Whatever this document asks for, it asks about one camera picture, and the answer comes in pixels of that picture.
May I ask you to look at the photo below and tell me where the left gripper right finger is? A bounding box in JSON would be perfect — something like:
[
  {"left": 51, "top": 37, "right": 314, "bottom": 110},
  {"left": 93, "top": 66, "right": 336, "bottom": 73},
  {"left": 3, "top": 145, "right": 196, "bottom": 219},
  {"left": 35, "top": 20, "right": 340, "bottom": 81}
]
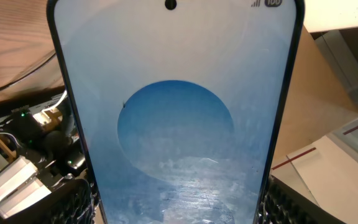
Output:
[{"left": 258, "top": 175, "right": 344, "bottom": 224}]

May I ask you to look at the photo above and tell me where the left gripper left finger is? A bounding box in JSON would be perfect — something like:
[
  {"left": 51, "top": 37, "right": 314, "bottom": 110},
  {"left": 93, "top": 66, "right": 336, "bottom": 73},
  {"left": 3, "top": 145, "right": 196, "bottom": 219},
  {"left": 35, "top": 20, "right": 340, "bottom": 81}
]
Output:
[{"left": 7, "top": 179, "right": 98, "bottom": 224}]

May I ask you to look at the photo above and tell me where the blue Galaxy smartphone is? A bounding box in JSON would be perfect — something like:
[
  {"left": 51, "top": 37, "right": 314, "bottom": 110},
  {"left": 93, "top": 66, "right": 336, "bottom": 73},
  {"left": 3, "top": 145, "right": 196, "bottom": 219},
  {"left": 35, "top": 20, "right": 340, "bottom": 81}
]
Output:
[{"left": 46, "top": 0, "right": 305, "bottom": 223}]

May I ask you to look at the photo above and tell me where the brown cardboard box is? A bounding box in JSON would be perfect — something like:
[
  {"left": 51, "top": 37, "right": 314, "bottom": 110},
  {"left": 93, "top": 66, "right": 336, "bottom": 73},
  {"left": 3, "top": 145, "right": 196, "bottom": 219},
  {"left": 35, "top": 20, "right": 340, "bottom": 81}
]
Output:
[{"left": 270, "top": 27, "right": 358, "bottom": 171}]

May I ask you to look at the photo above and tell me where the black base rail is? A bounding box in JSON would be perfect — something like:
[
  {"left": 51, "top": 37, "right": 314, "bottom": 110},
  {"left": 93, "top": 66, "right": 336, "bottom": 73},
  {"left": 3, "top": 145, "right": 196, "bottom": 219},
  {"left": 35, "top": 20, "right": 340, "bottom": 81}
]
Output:
[{"left": 0, "top": 93, "right": 87, "bottom": 223}]

